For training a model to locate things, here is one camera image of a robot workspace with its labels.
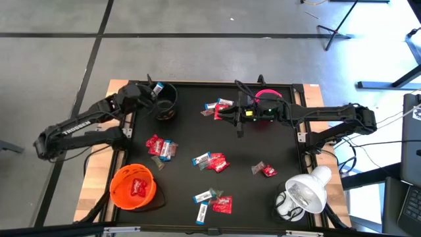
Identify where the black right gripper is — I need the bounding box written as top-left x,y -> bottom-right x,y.
217,91 -> 290,138

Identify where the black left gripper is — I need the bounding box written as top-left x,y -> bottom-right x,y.
123,82 -> 158,111

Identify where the green clear-wrapped candy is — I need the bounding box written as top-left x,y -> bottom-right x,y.
151,155 -> 166,171

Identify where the black jack-o-lantern bucket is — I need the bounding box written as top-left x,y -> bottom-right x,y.
149,82 -> 179,121

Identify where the pink plastic bucket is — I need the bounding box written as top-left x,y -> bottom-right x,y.
253,88 -> 284,125

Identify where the orange pumpkin bucket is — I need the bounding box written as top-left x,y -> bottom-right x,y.
109,163 -> 167,213

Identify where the white desk lamp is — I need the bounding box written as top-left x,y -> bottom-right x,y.
274,165 -> 333,223

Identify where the black tripod stand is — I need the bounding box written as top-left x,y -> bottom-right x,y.
316,0 -> 359,52

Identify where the grey furniture foot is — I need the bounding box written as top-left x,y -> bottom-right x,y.
0,140 -> 26,155

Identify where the black side desk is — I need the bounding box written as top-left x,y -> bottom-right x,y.
357,64 -> 421,91

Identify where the grey computer monitor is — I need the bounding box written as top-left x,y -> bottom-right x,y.
400,93 -> 421,188

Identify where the dark office desk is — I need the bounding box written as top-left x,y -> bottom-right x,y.
341,162 -> 421,237

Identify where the office chair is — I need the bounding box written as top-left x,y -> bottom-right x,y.
404,27 -> 421,66

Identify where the black keyboard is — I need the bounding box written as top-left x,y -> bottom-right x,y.
397,186 -> 421,236

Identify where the black aluminium rig frame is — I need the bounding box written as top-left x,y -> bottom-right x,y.
74,78 -> 355,237

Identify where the black lamp cable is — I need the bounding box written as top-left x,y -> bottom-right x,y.
274,189 -> 305,221

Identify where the long black cable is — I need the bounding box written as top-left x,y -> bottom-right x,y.
335,138 -> 421,149

